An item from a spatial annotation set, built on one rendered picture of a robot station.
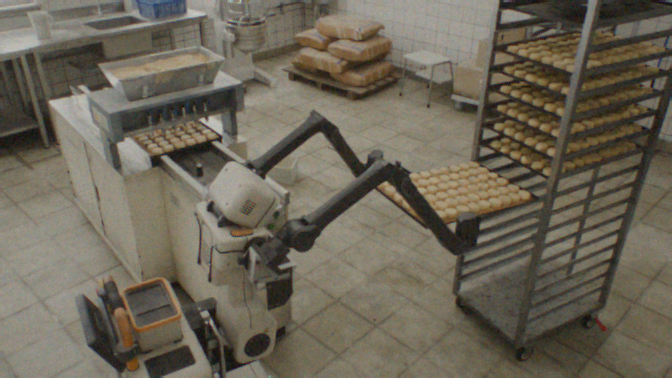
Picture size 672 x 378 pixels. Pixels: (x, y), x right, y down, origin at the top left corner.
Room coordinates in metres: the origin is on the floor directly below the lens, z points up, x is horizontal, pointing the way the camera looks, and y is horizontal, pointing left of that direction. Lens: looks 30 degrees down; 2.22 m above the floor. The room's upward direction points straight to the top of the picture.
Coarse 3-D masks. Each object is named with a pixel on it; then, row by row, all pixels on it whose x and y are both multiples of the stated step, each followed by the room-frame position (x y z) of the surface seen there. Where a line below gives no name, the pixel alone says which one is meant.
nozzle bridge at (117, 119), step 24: (96, 96) 2.73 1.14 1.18; (120, 96) 2.73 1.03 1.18; (168, 96) 2.73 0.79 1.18; (192, 96) 2.77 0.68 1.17; (216, 96) 2.94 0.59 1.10; (240, 96) 2.93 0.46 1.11; (96, 120) 2.70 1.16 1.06; (120, 120) 2.54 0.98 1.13; (144, 120) 2.69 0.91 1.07; (168, 120) 2.74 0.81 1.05; (192, 120) 2.79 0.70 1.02
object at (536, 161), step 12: (492, 144) 2.43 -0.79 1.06; (504, 144) 2.45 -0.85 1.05; (516, 144) 2.42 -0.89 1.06; (624, 144) 2.42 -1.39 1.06; (516, 156) 2.31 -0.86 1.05; (528, 156) 2.30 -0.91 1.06; (540, 156) 2.30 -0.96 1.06; (588, 156) 2.30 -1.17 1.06; (600, 156) 2.30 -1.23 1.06; (540, 168) 2.20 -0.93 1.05; (564, 168) 2.19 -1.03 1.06
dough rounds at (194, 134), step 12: (156, 132) 2.91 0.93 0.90; (168, 132) 2.87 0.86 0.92; (180, 132) 2.87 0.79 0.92; (192, 132) 2.87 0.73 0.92; (204, 132) 2.87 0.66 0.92; (144, 144) 2.72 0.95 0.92; (156, 144) 2.75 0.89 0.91; (168, 144) 2.73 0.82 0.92; (180, 144) 2.72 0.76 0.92; (192, 144) 2.75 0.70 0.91
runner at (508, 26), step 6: (534, 18) 2.56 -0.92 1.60; (540, 18) 2.58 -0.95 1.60; (498, 24) 2.46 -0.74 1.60; (504, 24) 2.48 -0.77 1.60; (510, 24) 2.50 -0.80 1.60; (516, 24) 2.51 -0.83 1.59; (522, 24) 2.53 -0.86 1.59; (528, 24) 2.55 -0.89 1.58; (534, 24) 2.56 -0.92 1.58; (540, 24) 2.56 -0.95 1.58; (546, 24) 2.57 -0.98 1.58; (498, 30) 2.46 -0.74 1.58; (504, 30) 2.46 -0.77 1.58; (510, 30) 2.47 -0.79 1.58
